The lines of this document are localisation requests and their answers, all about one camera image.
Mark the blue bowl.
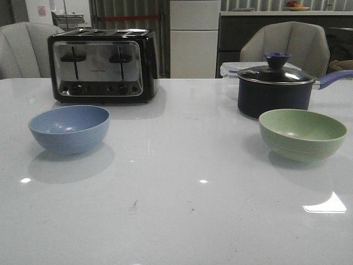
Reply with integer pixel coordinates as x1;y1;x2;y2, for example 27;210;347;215
29;105;110;155

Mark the green bowl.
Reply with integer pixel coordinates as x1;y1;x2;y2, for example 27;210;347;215
259;109;347;162

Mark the clear plastic food container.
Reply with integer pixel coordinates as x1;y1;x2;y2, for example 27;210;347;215
220;61;302;79

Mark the dark blue saucepan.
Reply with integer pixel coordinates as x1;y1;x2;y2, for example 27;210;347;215
238;70;352;119

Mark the white refrigerator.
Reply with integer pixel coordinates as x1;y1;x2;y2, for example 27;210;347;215
169;1;221;78

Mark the black chrome four-slot toaster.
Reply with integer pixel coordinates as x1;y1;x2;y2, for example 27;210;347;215
47;29;159;104

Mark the glass pot lid blue knob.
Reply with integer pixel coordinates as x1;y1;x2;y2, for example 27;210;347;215
238;52;315;84

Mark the metal rack cart background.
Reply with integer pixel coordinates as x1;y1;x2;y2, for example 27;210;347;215
49;0;92;30

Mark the beige chair right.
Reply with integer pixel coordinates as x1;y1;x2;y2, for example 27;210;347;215
240;21;330;77

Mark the beige chair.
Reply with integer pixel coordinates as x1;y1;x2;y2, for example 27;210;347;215
1;22;63;80
240;21;330;77

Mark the fruit bowl on counter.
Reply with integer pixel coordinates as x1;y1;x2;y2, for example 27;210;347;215
284;0;309;12

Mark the beige chair left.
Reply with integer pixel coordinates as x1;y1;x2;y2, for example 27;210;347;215
1;22;63;80

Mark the brown basket right edge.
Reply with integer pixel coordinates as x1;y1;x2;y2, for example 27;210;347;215
329;59;353;71

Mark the dark kitchen counter cabinet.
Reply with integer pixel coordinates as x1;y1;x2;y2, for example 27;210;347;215
216;10;352;78

